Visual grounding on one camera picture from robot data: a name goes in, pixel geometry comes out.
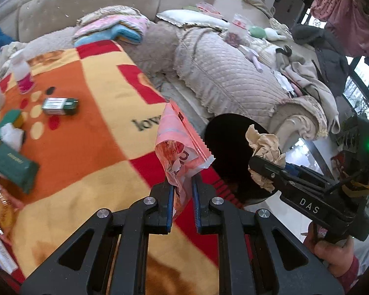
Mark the black round trash bin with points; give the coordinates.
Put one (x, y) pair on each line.
(227, 147)

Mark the dark green packet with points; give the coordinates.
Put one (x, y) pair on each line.
(15, 167)

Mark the crumpled white tissue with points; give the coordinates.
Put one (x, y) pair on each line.
(12, 135)

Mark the clear plastic cup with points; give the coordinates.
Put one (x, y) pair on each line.
(236, 30)

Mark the orange red printed blanket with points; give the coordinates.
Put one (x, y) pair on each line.
(95, 147)

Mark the person's right forearm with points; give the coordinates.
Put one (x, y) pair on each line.
(352, 273)

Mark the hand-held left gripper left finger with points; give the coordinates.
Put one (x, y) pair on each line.
(170, 212)

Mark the small green white box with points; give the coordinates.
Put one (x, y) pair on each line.
(60, 106)

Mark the grey fleece throw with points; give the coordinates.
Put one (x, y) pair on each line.
(158, 46)

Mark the green yellow sponge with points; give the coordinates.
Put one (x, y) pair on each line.
(10, 117)

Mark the white bottle pink label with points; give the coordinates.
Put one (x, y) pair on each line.
(24, 80)

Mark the person's right hand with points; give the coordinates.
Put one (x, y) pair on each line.
(335, 255)

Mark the green white plush toy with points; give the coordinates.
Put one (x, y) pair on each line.
(263, 33)

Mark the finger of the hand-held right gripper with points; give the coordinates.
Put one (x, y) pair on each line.
(266, 169)
(307, 175)

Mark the dark grey jacket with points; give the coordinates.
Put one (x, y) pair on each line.
(323, 52)

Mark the beige tufted sofa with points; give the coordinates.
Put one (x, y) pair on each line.
(80, 0)

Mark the white satin pillow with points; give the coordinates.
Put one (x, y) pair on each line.
(187, 17)

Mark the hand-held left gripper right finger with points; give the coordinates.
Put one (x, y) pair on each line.
(196, 212)

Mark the pink folded towel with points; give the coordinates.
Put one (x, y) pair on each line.
(110, 23)

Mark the brown paper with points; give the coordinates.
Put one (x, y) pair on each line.
(264, 144)

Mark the pink snack wrapper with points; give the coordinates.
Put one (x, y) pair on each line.
(172, 147)

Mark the blue folded towel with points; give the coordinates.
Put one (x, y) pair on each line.
(123, 33)

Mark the pink hanging garment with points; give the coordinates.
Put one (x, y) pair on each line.
(344, 15)

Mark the cream crumpled cloth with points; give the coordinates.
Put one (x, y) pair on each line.
(7, 53)

